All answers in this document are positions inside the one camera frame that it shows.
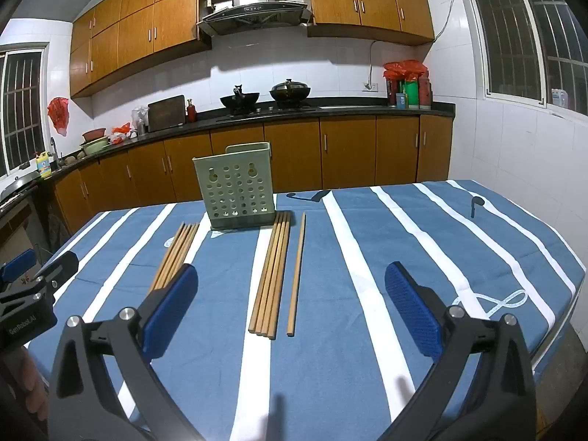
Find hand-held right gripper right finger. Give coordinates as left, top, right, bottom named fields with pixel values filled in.
left=385, top=261, right=538, bottom=441

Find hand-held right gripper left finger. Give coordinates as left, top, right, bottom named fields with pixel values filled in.
left=46, top=264, right=207, bottom=441

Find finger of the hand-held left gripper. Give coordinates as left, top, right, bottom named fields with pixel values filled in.
left=0, top=249, right=37, bottom=286
left=36, top=252, right=80, bottom=292

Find wooden chopstick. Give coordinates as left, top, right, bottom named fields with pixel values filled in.
left=261, top=212, right=288, bottom=337
left=153, top=222, right=186, bottom=292
left=268, top=211, right=293, bottom=338
left=170, top=222, right=201, bottom=282
left=164, top=222, right=196, bottom=286
left=158, top=222, right=191, bottom=289
left=254, top=212, right=284, bottom=335
left=287, top=212, right=307, bottom=336
left=248, top=214, right=281, bottom=334
left=148, top=223, right=181, bottom=292

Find green perforated chopstick holder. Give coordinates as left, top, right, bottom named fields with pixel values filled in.
left=192, top=142, right=276, bottom=231

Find person's left hand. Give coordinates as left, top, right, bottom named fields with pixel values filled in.
left=0, top=347, right=49, bottom=423

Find blue white striped tablecloth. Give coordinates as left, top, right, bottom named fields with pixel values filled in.
left=25, top=179, right=586, bottom=441

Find green basin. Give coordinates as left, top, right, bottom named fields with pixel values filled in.
left=79, top=137, right=111, bottom=156

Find red white plastic bag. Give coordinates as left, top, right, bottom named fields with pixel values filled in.
left=110, top=122, right=134, bottom=144

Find hanging red plastic bag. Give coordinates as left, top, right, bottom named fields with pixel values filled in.
left=47, top=96, right=71, bottom=137

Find small barred window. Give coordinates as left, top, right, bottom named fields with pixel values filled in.
left=0, top=46, right=49, bottom=178

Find clear plastic bag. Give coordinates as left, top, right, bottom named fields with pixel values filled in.
left=132, top=105, right=150, bottom=135

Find wooden base cabinets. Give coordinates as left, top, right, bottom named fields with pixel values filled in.
left=53, top=115, right=453, bottom=235

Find dark cutting board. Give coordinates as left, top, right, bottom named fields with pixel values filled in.
left=147, top=95, right=186, bottom=132

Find black kitchen countertop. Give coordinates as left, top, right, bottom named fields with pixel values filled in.
left=0, top=101, right=456, bottom=203

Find green box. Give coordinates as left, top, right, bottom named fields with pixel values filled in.
left=397, top=80, right=421, bottom=109

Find open black wok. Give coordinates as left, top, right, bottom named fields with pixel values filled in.
left=219, top=85, right=260, bottom=110

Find black gas stove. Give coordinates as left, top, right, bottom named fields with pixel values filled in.
left=216, top=105, right=318, bottom=122

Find red packages pile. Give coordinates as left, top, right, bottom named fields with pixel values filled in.
left=383, top=60, right=433, bottom=110

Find black lidded wok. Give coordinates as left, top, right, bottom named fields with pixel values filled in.
left=269, top=79, right=309, bottom=104

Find large barred window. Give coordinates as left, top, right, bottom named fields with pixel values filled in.
left=462, top=0, right=588, bottom=115

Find steel range hood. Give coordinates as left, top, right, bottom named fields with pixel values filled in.
left=197, top=0, right=314, bottom=36

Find long wooden wall cabinet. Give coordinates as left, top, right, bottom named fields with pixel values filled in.
left=69, top=0, right=212, bottom=98

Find white power cable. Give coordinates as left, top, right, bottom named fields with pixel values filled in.
left=367, top=39, right=391, bottom=88

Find short wooden wall cabinet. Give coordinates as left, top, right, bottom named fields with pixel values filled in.
left=307, top=0, right=435, bottom=47

